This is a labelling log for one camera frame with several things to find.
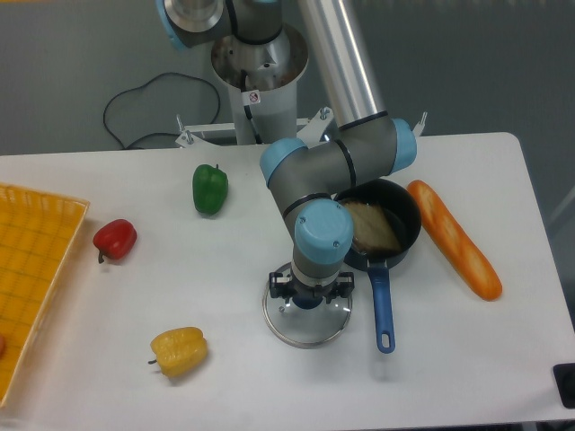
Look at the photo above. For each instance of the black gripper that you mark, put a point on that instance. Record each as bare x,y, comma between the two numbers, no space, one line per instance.
337,285

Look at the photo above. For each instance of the glass pot lid blue knob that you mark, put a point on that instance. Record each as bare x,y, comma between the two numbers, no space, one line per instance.
305,324

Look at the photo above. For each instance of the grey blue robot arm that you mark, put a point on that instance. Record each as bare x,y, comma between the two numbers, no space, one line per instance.
303,179

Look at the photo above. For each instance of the wrapped bread slice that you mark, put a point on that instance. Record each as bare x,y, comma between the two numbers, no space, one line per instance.
372,232

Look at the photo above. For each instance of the green bell pepper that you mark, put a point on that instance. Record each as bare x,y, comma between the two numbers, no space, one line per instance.
209,189

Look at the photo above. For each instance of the yellow bell pepper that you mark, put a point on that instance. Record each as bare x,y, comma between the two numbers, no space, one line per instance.
178,351

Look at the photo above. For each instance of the orange baguette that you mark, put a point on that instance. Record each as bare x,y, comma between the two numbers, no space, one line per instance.
463,255

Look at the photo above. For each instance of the red bell pepper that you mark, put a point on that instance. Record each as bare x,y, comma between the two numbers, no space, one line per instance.
115,240

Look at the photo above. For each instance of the black box at table edge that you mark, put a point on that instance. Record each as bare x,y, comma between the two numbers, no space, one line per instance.
564,375

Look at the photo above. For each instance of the yellow wicker basket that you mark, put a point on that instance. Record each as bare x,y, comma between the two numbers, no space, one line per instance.
38,230

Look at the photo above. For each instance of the dark pot blue handle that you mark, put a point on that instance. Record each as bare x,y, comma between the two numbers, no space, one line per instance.
404,216

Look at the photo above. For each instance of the white table leg bracket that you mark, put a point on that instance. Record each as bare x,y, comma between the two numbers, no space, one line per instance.
420,125

